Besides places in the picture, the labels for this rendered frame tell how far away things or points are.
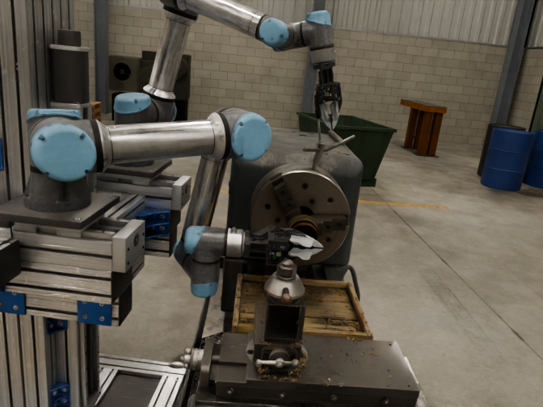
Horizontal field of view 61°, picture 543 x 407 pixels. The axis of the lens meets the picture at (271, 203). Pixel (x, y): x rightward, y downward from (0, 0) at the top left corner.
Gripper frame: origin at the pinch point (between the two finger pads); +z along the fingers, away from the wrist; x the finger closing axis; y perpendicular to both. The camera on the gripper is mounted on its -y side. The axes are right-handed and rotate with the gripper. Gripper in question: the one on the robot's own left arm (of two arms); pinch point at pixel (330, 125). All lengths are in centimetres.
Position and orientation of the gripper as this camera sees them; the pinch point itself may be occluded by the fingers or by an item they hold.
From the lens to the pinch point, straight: 157.4
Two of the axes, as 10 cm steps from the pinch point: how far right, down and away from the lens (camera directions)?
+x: 9.9, -1.7, -0.3
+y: 0.2, 3.0, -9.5
